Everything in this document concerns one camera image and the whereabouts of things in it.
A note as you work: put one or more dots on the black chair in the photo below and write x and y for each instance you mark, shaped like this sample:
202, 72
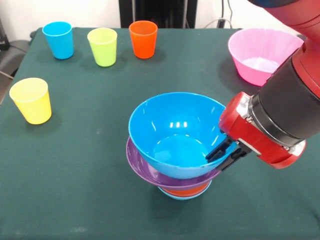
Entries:
12, 55

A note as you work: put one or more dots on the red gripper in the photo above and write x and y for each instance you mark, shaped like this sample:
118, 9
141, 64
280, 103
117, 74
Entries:
252, 132

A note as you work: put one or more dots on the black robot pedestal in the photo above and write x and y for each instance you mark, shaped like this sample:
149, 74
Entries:
160, 15

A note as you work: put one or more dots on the orange plastic bowl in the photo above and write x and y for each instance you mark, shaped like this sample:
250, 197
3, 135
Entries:
186, 192

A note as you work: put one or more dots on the large pink plastic bowl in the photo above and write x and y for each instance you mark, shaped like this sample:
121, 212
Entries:
255, 55

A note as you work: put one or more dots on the small blue plastic bowl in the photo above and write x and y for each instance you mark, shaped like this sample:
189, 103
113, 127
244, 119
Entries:
185, 196

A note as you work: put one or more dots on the yellow plastic cup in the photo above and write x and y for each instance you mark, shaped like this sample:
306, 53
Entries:
32, 105

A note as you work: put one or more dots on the black power plug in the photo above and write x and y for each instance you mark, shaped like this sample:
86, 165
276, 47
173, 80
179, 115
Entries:
221, 23

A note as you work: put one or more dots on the lime green plastic cup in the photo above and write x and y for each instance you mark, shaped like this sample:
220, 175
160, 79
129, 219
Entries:
103, 47

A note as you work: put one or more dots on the orange plastic cup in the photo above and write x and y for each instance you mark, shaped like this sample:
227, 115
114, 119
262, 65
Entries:
143, 42

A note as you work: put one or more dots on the purple plastic bowl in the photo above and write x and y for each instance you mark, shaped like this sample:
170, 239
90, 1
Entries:
140, 165

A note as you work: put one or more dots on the dark green tablecloth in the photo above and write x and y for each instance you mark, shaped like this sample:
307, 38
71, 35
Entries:
75, 162

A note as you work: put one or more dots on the blue plastic cup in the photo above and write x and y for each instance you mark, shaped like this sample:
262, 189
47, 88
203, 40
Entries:
60, 40

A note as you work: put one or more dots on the large blue plastic bowl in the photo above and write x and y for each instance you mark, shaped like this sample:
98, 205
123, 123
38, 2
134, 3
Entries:
162, 125

